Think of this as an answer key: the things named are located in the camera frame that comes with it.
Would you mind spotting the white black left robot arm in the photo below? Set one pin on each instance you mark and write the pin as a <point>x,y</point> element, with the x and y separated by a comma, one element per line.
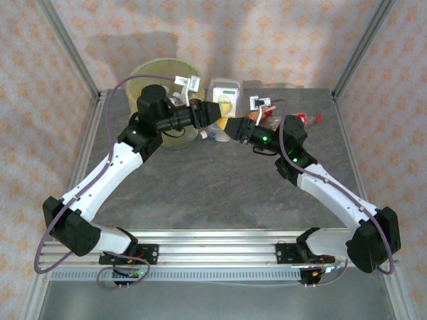
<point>100,180</point>

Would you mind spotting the blue label white cap bottle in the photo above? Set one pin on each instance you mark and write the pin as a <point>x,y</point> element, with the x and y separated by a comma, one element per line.
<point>213,135</point>

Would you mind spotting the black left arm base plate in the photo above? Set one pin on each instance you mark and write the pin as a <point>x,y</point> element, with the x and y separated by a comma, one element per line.
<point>150,253</point>

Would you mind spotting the aluminium frame leg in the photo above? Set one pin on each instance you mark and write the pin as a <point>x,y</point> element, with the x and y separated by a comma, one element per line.
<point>33,296</point>
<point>400,300</point>

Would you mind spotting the brown tea bottle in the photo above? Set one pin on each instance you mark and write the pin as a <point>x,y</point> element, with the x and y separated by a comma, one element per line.
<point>253,116</point>

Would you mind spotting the yellow-lined trash bin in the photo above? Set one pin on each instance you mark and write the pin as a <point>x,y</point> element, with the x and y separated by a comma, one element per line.
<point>156,71</point>

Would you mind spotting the red label cola bottle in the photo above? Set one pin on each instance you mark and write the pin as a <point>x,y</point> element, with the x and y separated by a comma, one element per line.
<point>318,118</point>

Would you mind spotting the translucent plastic bin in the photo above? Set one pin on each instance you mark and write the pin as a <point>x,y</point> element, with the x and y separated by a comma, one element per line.
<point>180,140</point>

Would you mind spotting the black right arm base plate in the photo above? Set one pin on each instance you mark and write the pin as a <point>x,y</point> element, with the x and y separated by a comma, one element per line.
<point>283,253</point>

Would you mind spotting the grey metal lower panel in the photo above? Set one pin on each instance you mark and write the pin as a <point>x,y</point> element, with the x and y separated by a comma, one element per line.
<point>217,300</point>

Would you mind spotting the aluminium cross rail beam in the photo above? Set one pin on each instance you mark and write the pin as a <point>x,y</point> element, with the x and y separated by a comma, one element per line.
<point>217,250</point>

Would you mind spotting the aluminium table side rail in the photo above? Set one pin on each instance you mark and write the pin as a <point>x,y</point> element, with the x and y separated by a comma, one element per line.
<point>81,166</point>
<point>347,133</point>

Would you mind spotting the aluminium frame post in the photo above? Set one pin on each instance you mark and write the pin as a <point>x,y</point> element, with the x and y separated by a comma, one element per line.
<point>68,43</point>
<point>365,43</point>

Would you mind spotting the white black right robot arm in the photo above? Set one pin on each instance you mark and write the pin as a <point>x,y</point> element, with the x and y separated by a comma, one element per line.
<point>333,193</point>

